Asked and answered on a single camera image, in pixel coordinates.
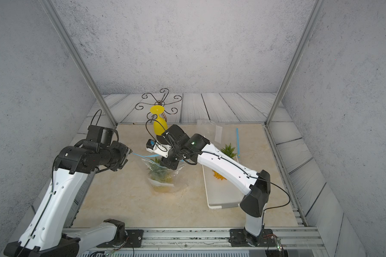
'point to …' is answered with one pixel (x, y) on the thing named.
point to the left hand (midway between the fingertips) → (136, 151)
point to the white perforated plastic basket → (220, 193)
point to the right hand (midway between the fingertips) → (163, 160)
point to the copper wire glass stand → (164, 93)
